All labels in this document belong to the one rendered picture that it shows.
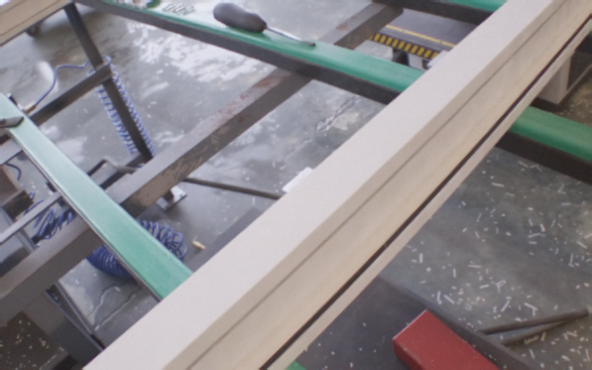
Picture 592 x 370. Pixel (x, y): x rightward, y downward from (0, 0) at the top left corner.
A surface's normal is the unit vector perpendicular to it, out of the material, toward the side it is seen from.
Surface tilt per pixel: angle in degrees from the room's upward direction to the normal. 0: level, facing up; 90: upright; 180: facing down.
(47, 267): 90
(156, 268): 0
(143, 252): 0
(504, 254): 0
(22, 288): 90
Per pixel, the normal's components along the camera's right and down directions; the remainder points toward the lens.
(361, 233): 0.68, 0.38
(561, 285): -0.23, -0.71
